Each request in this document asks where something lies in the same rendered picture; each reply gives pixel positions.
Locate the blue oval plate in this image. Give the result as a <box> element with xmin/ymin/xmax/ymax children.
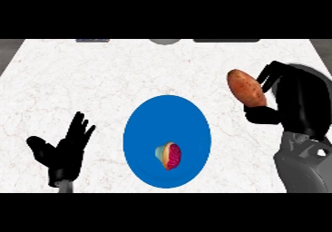
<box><xmin>122</xmin><ymin>94</ymin><xmax>212</xmax><ymax>189</ymax></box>

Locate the red cut fruit half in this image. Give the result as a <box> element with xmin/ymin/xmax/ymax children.
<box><xmin>153</xmin><ymin>141</ymin><xmax>182</xmax><ymax>171</ymax></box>

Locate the dark blue flat object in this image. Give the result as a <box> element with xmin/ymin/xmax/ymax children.
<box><xmin>75</xmin><ymin>38</ymin><xmax>110</xmax><ymax>43</ymax></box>

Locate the grey round object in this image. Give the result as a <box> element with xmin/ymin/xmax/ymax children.
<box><xmin>148</xmin><ymin>38</ymin><xmax>181</xmax><ymax>46</ymax></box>

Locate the dark grey flat object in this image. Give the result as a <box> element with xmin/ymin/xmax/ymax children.
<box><xmin>191</xmin><ymin>38</ymin><xmax>261</xmax><ymax>44</ymax></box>

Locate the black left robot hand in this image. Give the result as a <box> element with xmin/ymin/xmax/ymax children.
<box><xmin>24</xmin><ymin>111</ymin><xmax>97</xmax><ymax>189</ymax></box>

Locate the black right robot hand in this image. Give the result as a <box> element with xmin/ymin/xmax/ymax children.
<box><xmin>241</xmin><ymin>60</ymin><xmax>332</xmax><ymax>142</ymax></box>

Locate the orange sweet potato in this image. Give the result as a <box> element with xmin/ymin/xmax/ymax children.
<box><xmin>225</xmin><ymin>68</ymin><xmax>268</xmax><ymax>108</ymax></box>

